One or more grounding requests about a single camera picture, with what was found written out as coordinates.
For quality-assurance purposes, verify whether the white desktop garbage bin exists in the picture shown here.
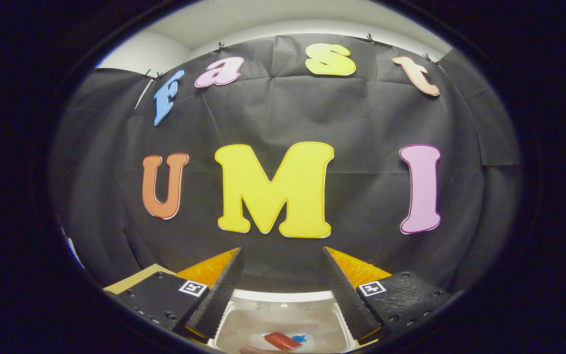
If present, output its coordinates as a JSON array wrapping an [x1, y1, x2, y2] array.
[[211, 289, 357, 354]]

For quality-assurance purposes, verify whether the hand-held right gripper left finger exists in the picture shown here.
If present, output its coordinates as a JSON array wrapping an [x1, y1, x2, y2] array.
[[111, 247, 245, 340]]

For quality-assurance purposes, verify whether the red pop can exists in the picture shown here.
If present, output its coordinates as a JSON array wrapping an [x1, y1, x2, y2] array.
[[263, 332, 303, 351]]

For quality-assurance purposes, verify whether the black backdrop cloth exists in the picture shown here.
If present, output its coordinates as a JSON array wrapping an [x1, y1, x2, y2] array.
[[50, 33, 524, 295]]

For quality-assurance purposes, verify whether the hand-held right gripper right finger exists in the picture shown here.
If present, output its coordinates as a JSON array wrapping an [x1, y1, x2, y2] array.
[[321, 246, 453, 341]]

